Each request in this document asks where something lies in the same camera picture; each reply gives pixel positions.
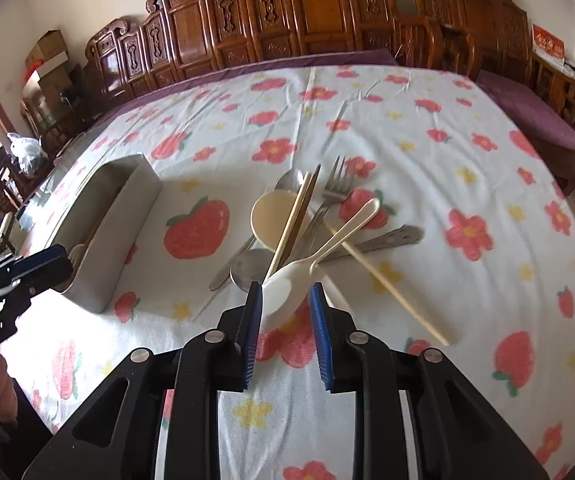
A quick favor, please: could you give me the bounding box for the cream round plastic ladle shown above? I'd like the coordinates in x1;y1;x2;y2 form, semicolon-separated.
250;192;313;252

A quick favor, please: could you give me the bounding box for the carved wooden sofa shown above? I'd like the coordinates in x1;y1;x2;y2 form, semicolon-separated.
85;0;475;108
410;0;575;138

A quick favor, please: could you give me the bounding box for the purple seat cushion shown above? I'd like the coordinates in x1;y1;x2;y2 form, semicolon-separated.
92;50;399;126
475;70;575;151

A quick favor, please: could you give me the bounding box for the red sign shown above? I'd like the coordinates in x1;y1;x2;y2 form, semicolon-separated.
532;24;567;65

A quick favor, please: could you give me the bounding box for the metal fork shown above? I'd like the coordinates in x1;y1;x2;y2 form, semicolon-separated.
292;155;351;261
287;199;341;261

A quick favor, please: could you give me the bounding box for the grey utensil tray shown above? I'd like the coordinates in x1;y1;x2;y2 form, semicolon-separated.
48;152;163;315

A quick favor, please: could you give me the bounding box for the cream plastic spoon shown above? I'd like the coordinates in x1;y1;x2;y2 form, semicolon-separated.
259;198;381;333

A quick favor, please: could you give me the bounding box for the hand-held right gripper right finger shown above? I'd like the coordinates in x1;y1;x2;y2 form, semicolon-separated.
309;282;551;480

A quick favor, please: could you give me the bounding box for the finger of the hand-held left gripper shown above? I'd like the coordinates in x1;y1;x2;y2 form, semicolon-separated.
10;244;68;281
18;259;74;295

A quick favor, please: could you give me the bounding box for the cardboard box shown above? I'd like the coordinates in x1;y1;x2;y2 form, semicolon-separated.
24;30;71;72
38;64;86;111

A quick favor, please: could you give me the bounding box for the clear plastic bag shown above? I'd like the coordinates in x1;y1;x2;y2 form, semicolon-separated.
8;132;43;177

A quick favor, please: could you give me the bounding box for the wooden cabinet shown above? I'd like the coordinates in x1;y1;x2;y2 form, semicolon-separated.
20;80;89;147

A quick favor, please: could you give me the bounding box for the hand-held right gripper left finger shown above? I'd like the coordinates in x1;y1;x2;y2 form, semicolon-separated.
22;281;264;480

